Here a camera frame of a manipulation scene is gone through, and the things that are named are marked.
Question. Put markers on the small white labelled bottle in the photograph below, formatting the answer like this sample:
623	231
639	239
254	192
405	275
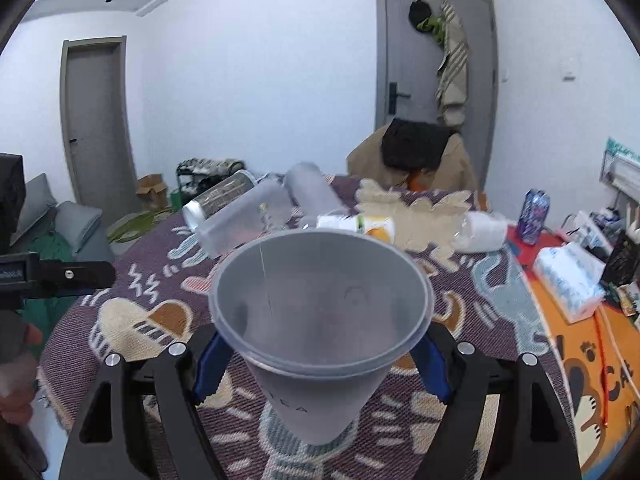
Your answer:
345	223

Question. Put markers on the white wall switch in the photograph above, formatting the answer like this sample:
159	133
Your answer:
568	68

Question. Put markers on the wall poster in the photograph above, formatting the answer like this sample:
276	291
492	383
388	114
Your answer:
620	165

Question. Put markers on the silver patterned can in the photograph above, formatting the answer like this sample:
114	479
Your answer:
215	200

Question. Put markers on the plain grey door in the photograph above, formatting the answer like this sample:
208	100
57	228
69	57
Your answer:
97	120

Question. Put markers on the green hanging toy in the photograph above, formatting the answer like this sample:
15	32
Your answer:
435	27

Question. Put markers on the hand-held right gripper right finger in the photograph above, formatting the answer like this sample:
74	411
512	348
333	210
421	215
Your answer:
432	370

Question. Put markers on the black hat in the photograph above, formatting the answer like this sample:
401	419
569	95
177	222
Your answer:
419	11

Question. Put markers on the person's left hand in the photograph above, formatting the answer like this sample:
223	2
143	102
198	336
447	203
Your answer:
12	390

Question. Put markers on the black bag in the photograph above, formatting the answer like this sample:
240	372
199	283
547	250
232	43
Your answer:
620	260

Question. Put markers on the blue drink carton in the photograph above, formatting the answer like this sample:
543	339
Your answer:
534	217

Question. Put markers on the black shoe rack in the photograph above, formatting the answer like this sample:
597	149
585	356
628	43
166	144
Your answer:
207	172

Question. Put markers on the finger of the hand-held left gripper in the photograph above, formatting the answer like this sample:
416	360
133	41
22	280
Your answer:
75	276

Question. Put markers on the white blue tissue pack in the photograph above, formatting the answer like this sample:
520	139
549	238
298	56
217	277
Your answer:
567	277

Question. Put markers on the clear crumpled plastic bottle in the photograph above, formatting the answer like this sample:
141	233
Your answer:
482	232

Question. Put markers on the cardboard box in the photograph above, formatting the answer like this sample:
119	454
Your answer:
151	191

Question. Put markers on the striped beige scarf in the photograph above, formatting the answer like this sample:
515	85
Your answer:
452	65

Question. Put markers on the frosted grey plastic cup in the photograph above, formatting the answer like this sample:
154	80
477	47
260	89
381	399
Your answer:
320	320

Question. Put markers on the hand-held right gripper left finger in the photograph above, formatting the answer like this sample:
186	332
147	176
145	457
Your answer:
210	367

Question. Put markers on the orange cat print mat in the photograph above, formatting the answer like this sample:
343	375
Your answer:
575	360

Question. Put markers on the purple printed blanket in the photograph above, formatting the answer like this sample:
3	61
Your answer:
150	270

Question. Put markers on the black garment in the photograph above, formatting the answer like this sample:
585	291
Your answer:
412	145

